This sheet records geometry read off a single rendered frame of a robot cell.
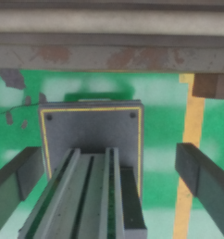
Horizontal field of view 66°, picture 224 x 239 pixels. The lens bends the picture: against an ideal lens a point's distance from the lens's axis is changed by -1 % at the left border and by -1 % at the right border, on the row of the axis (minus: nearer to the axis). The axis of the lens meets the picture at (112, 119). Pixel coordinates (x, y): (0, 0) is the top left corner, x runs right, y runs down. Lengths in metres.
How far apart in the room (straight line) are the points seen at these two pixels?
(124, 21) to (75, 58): 0.07
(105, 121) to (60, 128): 0.30
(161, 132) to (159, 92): 0.35
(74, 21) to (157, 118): 1.38
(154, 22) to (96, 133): 1.04
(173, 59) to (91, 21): 0.10
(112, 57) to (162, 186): 1.68
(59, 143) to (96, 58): 1.07
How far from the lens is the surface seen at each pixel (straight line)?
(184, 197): 1.97
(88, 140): 1.21
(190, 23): 0.20
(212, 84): 0.44
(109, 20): 0.19
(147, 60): 0.21
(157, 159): 1.67
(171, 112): 1.55
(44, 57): 0.22
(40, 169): 0.17
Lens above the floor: 1.43
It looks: 75 degrees down
